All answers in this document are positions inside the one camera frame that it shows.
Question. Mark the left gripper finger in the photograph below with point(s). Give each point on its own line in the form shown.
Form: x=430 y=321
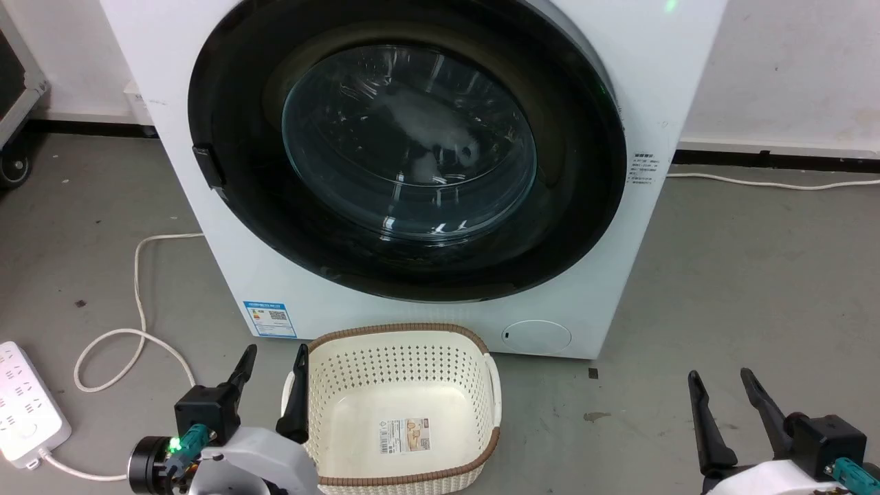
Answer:
x=297 y=405
x=244 y=371

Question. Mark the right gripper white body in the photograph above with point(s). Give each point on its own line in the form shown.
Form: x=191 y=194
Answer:
x=777 y=481

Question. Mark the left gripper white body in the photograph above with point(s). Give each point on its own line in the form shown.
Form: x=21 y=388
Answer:
x=254 y=464

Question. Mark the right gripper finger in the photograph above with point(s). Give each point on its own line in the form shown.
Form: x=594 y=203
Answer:
x=708 y=433
x=766 y=409

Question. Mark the white front-load washing machine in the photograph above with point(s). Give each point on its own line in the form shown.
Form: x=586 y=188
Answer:
x=227 y=275

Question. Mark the black round glass washer door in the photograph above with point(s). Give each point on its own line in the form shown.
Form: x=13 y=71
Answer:
x=564 y=206

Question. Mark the blue energy label sticker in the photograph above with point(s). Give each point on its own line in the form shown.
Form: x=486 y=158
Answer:
x=270 y=319

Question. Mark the cream laundry basket brown rim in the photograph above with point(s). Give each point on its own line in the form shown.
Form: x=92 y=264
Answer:
x=405 y=412

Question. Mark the paper label in basket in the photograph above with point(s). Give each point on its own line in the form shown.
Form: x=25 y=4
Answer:
x=405 y=436

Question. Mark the round white filter cover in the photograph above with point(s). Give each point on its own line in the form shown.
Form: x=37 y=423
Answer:
x=536 y=337

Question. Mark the white power strip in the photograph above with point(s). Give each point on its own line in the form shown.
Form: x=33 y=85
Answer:
x=24 y=405

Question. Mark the small printed text sticker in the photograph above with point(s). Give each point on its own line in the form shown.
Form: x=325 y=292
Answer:
x=644 y=169

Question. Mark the white fluffy laundry item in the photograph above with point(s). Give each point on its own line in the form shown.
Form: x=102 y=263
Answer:
x=426 y=130

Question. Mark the black wheeled cart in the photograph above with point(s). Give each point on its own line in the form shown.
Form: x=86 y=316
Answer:
x=14 y=89

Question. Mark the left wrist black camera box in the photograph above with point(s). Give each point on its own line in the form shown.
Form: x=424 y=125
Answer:
x=205 y=409

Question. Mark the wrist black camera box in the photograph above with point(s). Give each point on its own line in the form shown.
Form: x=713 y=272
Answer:
x=825 y=443
x=205 y=409

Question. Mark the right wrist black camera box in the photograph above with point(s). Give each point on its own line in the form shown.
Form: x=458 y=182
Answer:
x=825 y=443

